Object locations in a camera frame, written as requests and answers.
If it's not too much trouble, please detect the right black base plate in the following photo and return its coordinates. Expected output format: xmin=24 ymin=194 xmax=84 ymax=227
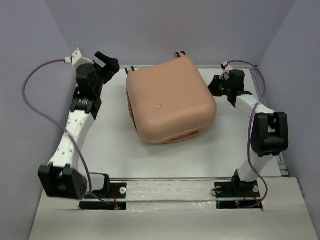
xmin=210 ymin=181 xmax=263 ymax=210

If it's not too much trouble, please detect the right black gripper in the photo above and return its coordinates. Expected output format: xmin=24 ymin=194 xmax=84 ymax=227
xmin=203 ymin=75 xmax=232 ymax=97

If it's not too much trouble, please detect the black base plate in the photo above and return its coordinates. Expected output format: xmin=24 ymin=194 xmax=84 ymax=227
xmin=79 ymin=181 xmax=127 ymax=211
xmin=210 ymin=181 xmax=263 ymax=210

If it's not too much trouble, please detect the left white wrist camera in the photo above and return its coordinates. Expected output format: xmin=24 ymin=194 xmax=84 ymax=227
xmin=64 ymin=47 xmax=94 ymax=68

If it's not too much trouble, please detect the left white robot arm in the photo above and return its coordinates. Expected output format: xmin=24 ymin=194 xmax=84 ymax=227
xmin=38 ymin=49 xmax=120 ymax=200

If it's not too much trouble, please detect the pink hard-shell suitcase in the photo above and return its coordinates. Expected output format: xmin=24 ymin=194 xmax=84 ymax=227
xmin=126 ymin=51 xmax=217 ymax=145

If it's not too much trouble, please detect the aluminium rail front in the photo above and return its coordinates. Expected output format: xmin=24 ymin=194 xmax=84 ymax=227
xmin=110 ymin=177 xmax=232 ymax=182

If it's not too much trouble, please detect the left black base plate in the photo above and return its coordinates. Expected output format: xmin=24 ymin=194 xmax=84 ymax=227
xmin=79 ymin=181 xmax=127 ymax=211

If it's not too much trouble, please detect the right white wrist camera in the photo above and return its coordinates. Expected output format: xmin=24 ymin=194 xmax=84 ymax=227
xmin=220 ymin=61 xmax=234 ymax=74

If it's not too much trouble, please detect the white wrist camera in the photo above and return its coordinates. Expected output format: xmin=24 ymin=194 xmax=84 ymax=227
xmin=220 ymin=61 xmax=234 ymax=74
xmin=64 ymin=47 xmax=94 ymax=68

